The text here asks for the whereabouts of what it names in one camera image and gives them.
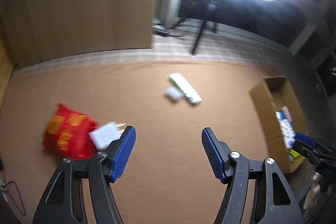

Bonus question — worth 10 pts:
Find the white floral packet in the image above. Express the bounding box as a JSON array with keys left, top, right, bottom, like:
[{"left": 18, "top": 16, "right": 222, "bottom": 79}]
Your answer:
[{"left": 276, "top": 106, "right": 295, "bottom": 149}]

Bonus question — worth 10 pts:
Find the wooden board panel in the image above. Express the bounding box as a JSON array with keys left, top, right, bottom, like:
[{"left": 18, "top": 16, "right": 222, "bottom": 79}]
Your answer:
[{"left": 1, "top": 0, "right": 154, "bottom": 68}]

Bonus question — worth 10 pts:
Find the white power adapter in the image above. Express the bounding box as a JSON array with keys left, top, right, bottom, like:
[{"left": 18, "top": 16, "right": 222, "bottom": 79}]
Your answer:
[{"left": 89, "top": 122, "right": 126, "bottom": 150}]

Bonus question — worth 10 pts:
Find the black cable on left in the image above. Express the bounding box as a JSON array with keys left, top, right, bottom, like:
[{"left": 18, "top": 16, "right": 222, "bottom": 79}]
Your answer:
[{"left": 0, "top": 180, "right": 27, "bottom": 217}]

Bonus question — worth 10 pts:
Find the patterned white tube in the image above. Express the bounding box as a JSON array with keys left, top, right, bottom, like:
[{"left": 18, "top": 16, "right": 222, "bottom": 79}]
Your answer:
[{"left": 169, "top": 73, "right": 202, "bottom": 105}]

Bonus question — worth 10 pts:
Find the white plastic cup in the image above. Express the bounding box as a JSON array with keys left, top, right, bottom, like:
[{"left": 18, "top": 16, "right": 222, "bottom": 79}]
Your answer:
[{"left": 165, "top": 86, "right": 184, "bottom": 102}]

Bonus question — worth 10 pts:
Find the pine wood headboard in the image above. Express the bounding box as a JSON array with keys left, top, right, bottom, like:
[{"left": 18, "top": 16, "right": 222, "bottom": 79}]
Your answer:
[{"left": 0, "top": 38, "right": 14, "bottom": 102}]

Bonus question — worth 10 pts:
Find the black power strip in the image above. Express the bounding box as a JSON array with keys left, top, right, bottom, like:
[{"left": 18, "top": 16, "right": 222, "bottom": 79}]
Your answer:
[{"left": 152, "top": 26, "right": 182, "bottom": 38}]

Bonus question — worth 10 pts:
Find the red snack bag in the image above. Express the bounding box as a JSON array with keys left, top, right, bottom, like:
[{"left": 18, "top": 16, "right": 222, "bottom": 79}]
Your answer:
[{"left": 42, "top": 104, "right": 97, "bottom": 160}]

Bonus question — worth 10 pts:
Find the cardboard box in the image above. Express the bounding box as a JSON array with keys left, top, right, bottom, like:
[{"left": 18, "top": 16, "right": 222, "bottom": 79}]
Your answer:
[{"left": 249, "top": 76, "right": 309, "bottom": 173}]

